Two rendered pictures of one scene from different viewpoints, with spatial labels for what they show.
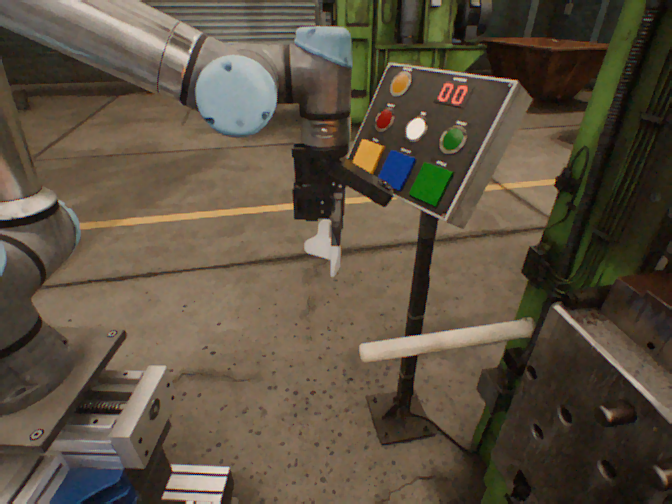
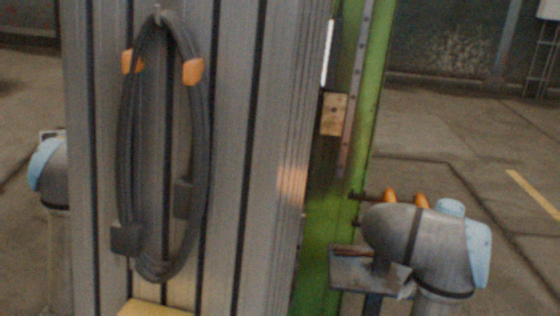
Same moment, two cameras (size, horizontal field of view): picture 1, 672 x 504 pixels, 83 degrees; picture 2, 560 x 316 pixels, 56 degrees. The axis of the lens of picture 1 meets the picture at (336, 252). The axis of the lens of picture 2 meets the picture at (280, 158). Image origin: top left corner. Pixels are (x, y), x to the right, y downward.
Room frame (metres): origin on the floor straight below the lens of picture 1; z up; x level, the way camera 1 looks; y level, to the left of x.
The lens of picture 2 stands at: (-0.02, 1.40, 1.90)
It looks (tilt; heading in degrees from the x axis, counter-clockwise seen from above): 23 degrees down; 278
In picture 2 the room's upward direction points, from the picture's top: 7 degrees clockwise
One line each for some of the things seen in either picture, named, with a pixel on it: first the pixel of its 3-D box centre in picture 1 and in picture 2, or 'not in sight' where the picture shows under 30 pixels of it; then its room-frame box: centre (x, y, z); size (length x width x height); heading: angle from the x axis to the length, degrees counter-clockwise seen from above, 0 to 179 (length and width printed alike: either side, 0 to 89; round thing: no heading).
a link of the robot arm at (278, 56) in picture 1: (250, 77); not in sight; (0.55, 0.11, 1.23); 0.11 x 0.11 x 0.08; 5
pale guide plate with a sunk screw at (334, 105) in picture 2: not in sight; (332, 114); (0.06, -0.62, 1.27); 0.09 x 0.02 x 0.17; 11
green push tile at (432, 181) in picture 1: (431, 184); not in sight; (0.73, -0.20, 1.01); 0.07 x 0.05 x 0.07; 36
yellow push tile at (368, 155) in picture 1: (368, 158); not in sight; (0.89, -0.08, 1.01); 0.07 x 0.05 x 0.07; 36
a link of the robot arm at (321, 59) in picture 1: (322, 73); not in sight; (0.58, 0.02, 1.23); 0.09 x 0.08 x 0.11; 95
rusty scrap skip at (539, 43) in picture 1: (537, 71); not in sight; (6.94, -3.35, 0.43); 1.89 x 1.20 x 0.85; 12
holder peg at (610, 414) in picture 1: (613, 413); not in sight; (0.30, -0.36, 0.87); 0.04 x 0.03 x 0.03; 101
